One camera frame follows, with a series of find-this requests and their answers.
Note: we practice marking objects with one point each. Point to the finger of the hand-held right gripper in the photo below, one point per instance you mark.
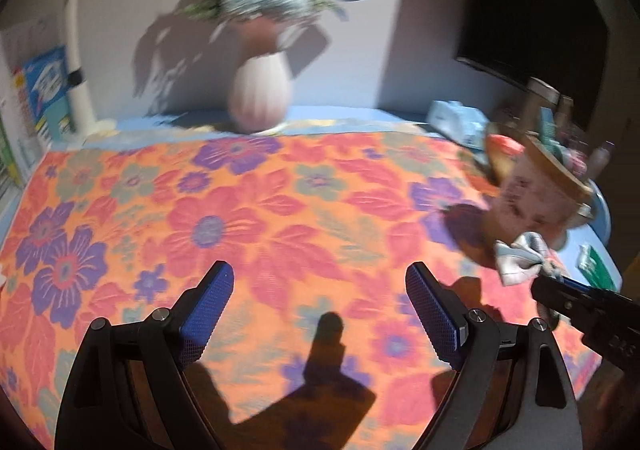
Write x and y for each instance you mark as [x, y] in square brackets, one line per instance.
[555, 297]
[585, 285]

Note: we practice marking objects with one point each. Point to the grey ribbon bow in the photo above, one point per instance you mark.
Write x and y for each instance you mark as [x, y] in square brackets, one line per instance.
[520, 255]

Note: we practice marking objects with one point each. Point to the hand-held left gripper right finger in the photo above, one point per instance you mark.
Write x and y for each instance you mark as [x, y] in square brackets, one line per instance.
[435, 315]

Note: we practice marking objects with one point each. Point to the green packet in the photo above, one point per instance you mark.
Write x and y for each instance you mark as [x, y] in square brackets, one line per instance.
[597, 267]

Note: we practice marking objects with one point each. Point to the black television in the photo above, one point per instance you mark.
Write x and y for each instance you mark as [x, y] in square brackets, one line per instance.
[530, 4]

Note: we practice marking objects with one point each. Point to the blue book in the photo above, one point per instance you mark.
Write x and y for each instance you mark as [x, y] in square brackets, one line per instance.
[47, 79]

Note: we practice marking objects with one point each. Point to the row of books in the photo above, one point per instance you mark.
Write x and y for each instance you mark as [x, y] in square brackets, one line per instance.
[10, 129]

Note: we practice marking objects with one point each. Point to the white tissue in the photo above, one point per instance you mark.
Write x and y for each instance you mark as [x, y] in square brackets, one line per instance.
[2, 277]

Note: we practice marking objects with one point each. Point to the floral tablecloth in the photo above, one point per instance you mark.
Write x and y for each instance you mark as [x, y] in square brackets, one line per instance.
[300, 210]

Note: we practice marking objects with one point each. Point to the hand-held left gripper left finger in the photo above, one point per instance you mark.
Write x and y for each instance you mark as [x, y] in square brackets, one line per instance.
[207, 315]

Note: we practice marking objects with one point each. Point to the light blue packet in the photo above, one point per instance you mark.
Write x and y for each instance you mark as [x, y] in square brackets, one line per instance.
[455, 117]

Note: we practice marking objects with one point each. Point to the tan bottle white cap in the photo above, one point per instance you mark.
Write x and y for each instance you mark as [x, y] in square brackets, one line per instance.
[540, 99]

